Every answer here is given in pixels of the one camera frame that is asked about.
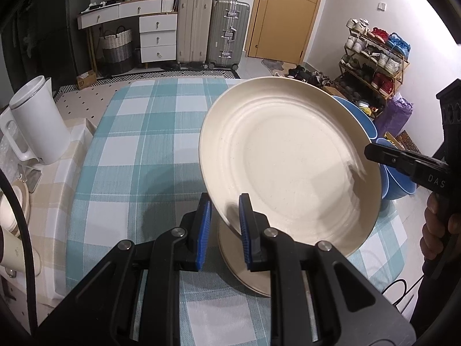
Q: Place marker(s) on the beige suitcase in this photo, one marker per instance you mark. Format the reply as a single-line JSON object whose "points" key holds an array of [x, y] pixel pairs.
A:
{"points": [[194, 30]]}

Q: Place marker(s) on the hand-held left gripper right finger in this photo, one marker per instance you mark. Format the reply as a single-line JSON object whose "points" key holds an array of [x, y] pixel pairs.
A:
{"points": [[245, 234]]}

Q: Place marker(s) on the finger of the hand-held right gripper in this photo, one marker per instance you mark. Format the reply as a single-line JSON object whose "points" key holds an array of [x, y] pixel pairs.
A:
{"points": [[392, 160]]}

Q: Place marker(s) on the blue bowl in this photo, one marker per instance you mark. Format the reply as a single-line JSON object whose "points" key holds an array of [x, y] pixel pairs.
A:
{"points": [[399, 187], [360, 115]]}

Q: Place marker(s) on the shoe rack with shoes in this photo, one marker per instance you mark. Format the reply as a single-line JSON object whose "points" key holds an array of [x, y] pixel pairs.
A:
{"points": [[381, 61]]}

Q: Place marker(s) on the person's right hand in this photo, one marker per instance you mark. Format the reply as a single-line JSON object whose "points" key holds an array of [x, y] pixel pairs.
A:
{"points": [[434, 227]]}

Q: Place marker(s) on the pile of mixed sneakers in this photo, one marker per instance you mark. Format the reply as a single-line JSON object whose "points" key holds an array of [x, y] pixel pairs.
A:
{"points": [[306, 75]]}

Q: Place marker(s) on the silver suitcase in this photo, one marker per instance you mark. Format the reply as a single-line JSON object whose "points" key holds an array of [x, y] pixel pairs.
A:
{"points": [[228, 34]]}

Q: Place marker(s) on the woven laundry basket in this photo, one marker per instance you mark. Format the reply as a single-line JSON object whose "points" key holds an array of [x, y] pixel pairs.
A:
{"points": [[117, 52]]}

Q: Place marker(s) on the beige checked cloth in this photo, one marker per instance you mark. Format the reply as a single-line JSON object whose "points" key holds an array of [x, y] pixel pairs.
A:
{"points": [[54, 230]]}

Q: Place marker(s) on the wooden door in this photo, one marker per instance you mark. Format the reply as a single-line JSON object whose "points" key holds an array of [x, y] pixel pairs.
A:
{"points": [[284, 25]]}

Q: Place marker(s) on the beige round container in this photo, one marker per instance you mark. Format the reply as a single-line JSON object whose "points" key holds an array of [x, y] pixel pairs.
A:
{"points": [[14, 209]]}

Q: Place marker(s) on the teal checked tablecloth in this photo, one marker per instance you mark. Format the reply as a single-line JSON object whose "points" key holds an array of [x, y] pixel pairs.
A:
{"points": [[144, 173]]}

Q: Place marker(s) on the clear phone stand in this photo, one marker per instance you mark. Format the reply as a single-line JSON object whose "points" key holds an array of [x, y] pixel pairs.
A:
{"points": [[30, 178]]}

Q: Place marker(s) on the purple plastic bag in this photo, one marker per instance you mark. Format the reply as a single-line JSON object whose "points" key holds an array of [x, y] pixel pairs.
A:
{"points": [[394, 115]]}

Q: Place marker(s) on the beige appliance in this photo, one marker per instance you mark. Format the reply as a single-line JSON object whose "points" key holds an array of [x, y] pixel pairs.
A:
{"points": [[18, 252]]}

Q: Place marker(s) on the white wall switch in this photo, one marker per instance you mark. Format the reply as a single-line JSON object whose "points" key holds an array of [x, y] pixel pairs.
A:
{"points": [[382, 6]]}

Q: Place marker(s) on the plain cardboard box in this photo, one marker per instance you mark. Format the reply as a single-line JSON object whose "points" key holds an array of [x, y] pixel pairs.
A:
{"points": [[333, 91]]}

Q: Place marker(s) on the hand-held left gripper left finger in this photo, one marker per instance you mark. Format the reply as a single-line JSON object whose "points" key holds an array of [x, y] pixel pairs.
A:
{"points": [[202, 234]]}

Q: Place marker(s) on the brown patterned board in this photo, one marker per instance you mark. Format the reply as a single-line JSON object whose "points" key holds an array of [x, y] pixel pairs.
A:
{"points": [[407, 140]]}

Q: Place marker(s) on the grey door mat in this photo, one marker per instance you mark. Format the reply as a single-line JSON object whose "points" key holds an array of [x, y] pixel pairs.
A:
{"points": [[273, 66]]}

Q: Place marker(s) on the small cardboard box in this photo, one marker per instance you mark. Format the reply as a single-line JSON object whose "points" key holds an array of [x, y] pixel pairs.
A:
{"points": [[86, 80]]}

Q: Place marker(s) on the white electric kettle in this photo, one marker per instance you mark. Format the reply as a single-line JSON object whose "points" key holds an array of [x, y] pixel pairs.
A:
{"points": [[36, 126]]}

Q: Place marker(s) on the white dresser desk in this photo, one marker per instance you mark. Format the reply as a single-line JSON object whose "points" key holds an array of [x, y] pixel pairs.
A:
{"points": [[158, 39]]}

